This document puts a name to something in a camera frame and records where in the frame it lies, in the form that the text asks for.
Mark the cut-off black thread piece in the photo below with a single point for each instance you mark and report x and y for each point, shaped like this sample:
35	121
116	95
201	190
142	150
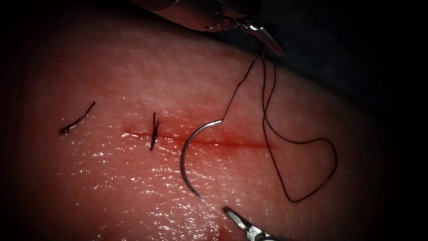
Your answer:
77	120

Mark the curved steel needle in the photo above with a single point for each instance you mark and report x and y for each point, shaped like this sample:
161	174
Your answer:
184	152

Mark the dark left arm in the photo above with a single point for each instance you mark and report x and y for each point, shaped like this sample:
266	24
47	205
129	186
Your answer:
184	13

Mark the left arm needle driver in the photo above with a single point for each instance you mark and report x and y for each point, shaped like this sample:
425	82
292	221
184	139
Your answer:
239	20

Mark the right arm needle driver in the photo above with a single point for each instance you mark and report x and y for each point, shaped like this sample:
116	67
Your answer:
259	235

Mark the right arm needle driver jaw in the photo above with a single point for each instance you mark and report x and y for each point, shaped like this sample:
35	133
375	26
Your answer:
236	217

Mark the left arm needle driver jaw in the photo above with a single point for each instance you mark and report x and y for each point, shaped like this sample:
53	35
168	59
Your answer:
267	36

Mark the black stitching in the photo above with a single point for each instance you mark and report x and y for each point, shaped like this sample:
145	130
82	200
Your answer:
154	132

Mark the tissue pad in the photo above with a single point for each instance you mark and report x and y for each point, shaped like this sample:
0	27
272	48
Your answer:
133	187

